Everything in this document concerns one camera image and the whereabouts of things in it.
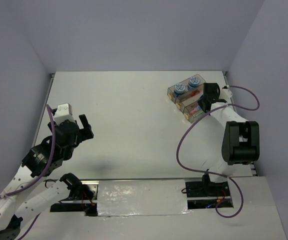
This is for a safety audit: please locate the blue round jar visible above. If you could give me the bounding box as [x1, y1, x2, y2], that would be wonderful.
[187, 76, 201, 91]
[173, 83, 186, 96]

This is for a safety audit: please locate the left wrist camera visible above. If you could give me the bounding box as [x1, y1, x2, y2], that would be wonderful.
[53, 103, 75, 126]

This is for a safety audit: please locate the pink correction tape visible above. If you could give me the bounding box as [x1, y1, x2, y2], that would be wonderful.
[190, 106, 201, 115]

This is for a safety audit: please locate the silver taped plate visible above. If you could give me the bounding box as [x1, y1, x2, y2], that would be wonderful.
[97, 179, 190, 217]

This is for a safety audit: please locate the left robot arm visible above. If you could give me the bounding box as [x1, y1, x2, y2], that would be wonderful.
[0, 114, 94, 240]

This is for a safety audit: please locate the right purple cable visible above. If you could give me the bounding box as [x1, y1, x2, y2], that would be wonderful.
[176, 85, 260, 219]

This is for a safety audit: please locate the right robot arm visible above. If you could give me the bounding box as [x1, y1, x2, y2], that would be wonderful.
[198, 83, 260, 196]

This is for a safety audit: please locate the back transparent brown tray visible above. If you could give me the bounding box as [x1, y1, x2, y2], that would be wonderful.
[167, 74, 206, 97]

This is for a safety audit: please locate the green correction tape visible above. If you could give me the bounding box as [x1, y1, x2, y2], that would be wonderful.
[195, 112, 205, 118]

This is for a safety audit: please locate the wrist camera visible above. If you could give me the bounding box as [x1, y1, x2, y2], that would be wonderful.
[219, 85, 233, 102]
[53, 103, 75, 126]

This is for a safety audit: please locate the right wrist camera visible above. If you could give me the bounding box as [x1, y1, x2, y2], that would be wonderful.
[219, 85, 233, 102]

